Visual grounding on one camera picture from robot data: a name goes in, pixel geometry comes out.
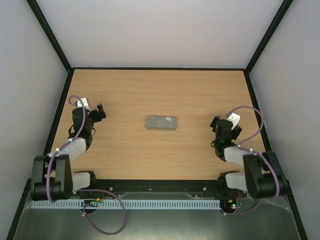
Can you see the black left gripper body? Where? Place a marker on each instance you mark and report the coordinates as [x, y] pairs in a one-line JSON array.
[[98, 117]]

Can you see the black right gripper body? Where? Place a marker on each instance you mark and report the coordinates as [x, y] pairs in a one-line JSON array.
[[215, 122]]

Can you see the grey felt glasses case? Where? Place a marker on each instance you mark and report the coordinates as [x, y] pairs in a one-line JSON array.
[[157, 122]]

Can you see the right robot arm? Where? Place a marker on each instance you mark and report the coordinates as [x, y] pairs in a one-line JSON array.
[[263, 176]]

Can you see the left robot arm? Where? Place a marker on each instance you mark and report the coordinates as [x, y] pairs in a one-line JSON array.
[[52, 178]]

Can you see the right green circuit board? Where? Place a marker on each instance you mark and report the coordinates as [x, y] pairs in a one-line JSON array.
[[235, 203]]

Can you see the green circuit board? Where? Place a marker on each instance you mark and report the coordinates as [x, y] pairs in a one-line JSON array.
[[93, 201], [235, 203]]

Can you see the left green circuit board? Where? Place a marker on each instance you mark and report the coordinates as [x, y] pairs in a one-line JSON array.
[[93, 201]]

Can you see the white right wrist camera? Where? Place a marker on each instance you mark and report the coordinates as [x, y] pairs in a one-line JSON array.
[[234, 119]]

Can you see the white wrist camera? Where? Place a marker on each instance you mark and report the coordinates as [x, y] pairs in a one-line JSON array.
[[234, 119], [83, 102]]

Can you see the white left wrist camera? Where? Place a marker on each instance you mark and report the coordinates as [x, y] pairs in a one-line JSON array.
[[83, 102]]

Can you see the black aluminium frame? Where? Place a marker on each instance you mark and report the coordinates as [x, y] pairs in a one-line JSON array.
[[132, 161]]

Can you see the light blue slotted cable duct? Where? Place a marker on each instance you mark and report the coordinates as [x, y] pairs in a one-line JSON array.
[[129, 204]]

